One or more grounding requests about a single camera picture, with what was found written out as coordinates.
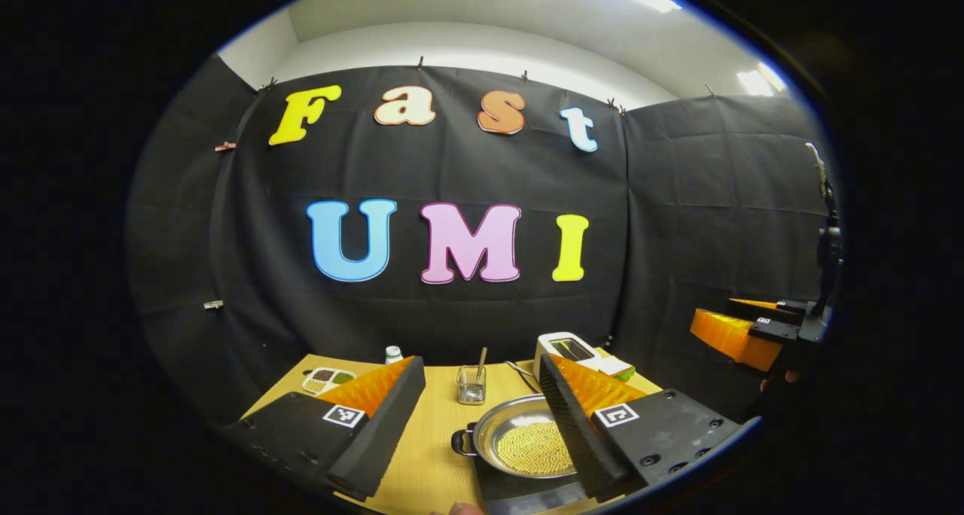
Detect white toaster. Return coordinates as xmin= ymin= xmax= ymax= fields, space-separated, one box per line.
xmin=533 ymin=332 xmax=603 ymax=380

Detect pile of yellow soybeans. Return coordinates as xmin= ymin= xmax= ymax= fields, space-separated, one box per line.
xmin=495 ymin=421 xmax=575 ymax=474

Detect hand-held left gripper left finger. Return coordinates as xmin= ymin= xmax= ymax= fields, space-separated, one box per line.
xmin=221 ymin=355 xmax=426 ymax=502

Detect metal wire utensil basket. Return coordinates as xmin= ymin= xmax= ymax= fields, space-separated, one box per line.
xmin=456 ymin=364 xmax=487 ymax=406

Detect stainless steel pot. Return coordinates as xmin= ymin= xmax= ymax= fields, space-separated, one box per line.
xmin=450 ymin=393 xmax=581 ymax=480

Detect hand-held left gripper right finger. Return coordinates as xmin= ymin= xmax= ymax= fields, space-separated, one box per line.
xmin=538 ymin=352 xmax=761 ymax=504

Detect row of black cloth clips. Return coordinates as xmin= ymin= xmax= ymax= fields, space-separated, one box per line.
xmin=260 ymin=56 xmax=720 ymax=117

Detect lettuce sandwich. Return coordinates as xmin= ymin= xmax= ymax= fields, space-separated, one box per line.
xmin=599 ymin=355 xmax=636 ymax=382

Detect white divided bean dish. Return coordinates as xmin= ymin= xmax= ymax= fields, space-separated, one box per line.
xmin=301 ymin=367 xmax=356 ymax=396

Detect black toaster power cable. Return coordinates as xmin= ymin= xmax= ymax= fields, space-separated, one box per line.
xmin=503 ymin=360 xmax=541 ymax=394

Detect black induction cooktop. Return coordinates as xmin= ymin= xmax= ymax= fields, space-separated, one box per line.
xmin=471 ymin=455 xmax=592 ymax=515

